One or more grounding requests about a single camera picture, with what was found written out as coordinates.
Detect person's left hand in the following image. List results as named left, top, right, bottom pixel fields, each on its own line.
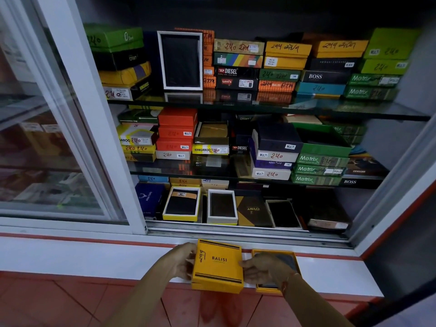
left=166, top=242, right=198, bottom=282

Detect person's right hand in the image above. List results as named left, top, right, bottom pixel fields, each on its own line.
left=239, top=252, right=296, bottom=287

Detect yellow wallet box lid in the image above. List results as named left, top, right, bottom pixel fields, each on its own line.
left=191, top=238, right=245, bottom=295

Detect person's right forearm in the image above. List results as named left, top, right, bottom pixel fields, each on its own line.
left=281, top=272, right=355, bottom=327

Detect person's left forearm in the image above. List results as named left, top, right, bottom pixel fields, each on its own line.
left=105, top=250, right=175, bottom=327

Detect open yellow box base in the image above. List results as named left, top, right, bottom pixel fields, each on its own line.
left=251, top=249, right=302, bottom=296

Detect aluminium sliding door track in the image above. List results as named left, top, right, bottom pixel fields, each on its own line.
left=146, top=219, right=354, bottom=250

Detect orange wrist bangle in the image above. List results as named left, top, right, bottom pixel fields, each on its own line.
left=281, top=272, right=302, bottom=294

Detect black wallet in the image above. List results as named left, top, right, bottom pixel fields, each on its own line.
left=256, top=253, right=299, bottom=290

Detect black and gold wallet box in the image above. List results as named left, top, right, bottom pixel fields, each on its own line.
left=235, top=195, right=274, bottom=228

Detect yellow rimmed open wallet box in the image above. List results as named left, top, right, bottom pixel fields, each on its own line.
left=162, top=186, right=202, bottom=222

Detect white open brown wallet box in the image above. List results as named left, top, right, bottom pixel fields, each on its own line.
left=207, top=189, right=238, bottom=225

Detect slim open black wallet box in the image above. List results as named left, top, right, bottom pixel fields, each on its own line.
left=265, top=200, right=302, bottom=230

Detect dark blue wallet box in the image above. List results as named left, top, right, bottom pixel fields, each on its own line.
left=135, top=183, right=168, bottom=219

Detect yellow flat box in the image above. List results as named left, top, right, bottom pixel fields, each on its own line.
left=169, top=178, right=202, bottom=188

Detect cream flat box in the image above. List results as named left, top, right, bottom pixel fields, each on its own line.
left=201, top=179, right=230, bottom=192

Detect light blue flat box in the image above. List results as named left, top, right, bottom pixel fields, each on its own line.
left=138, top=175, right=170, bottom=184

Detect dark brown labelled wallet box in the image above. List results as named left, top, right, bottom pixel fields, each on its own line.
left=296, top=192, right=352, bottom=231

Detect glass shelf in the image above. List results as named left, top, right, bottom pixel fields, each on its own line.
left=106, top=93, right=432, bottom=122
left=127, top=161, right=379, bottom=190

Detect stacks of assorted wallet boxes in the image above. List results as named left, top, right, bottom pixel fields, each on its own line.
left=116, top=107, right=391, bottom=188
left=83, top=24, right=421, bottom=103

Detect pile of blurred product boxes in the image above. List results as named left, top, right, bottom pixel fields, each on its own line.
left=0, top=110, right=104, bottom=212

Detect white framed black wallet box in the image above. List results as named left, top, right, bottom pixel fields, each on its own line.
left=157, top=31, right=204, bottom=91

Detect white sliding glass door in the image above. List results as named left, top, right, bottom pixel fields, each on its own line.
left=0, top=0, right=148, bottom=235

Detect white cabinet side frame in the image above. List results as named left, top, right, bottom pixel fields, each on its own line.
left=347, top=110, right=436, bottom=256

